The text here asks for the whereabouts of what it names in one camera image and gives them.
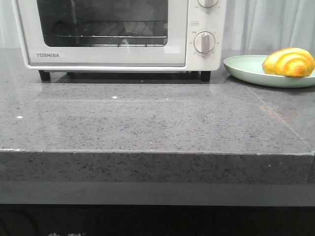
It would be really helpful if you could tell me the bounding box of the white Toshiba toaster oven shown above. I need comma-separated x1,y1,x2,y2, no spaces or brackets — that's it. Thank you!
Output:
12,0,227,82

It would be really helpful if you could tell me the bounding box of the white oven knob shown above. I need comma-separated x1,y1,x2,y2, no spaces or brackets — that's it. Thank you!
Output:
198,0,218,8
194,31,215,54

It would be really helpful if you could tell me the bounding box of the lower white oven knob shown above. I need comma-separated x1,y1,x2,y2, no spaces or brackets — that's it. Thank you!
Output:
194,31,215,54

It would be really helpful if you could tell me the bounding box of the upper white oven knob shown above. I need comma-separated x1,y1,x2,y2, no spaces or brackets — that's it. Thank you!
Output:
198,0,218,8

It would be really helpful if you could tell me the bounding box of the yellow striped croissant bread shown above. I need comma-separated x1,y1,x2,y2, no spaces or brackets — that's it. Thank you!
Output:
262,47,315,77

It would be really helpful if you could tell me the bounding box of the pale green plate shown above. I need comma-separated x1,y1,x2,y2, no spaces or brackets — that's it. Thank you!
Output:
223,55,315,89

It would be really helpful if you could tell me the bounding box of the glass oven door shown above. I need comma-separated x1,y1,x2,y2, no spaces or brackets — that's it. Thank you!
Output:
14,0,189,67

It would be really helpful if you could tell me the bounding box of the metal wire oven rack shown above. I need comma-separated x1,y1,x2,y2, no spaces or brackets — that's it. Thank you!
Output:
52,21,168,47

